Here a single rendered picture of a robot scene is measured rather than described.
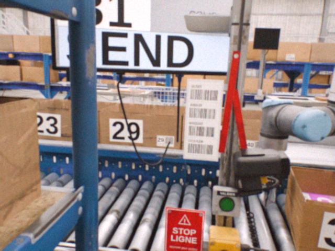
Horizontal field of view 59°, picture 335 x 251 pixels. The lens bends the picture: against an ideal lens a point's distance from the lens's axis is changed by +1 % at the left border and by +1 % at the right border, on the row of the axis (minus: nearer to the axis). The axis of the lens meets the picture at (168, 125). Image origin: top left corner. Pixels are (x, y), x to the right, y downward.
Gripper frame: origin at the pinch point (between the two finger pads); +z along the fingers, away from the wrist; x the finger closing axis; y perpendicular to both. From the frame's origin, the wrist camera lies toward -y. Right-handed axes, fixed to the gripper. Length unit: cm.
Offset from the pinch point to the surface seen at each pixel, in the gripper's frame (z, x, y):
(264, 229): 5.8, -1.2, 8.7
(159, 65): -46, -35, 25
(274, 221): 6.4, 3.5, 1.2
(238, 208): -13.2, -13.2, 33.7
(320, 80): -11, 315, -897
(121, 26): -55, -44, 28
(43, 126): -15, -100, -29
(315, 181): -6.5, 18.3, -7.7
